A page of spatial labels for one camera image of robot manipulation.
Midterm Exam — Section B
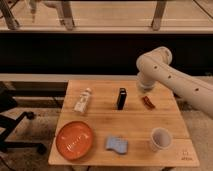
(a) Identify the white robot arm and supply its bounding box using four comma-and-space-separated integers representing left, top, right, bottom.
136, 46, 213, 119

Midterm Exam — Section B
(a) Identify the black upright eraser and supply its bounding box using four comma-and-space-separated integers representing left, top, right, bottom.
117, 88, 127, 110

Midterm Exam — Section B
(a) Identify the white tube bottle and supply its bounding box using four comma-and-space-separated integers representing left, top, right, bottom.
74, 88, 92, 114

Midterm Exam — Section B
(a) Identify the wooden table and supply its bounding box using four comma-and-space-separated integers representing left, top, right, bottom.
57, 80, 199, 167

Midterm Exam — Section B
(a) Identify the blue sponge cloth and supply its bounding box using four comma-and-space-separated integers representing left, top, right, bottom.
105, 136, 128, 154

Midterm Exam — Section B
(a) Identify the orange plate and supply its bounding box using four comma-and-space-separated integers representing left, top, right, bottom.
56, 121, 94, 161

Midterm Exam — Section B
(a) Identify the white paper cup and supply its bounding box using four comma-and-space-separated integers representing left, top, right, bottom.
149, 127, 173, 152

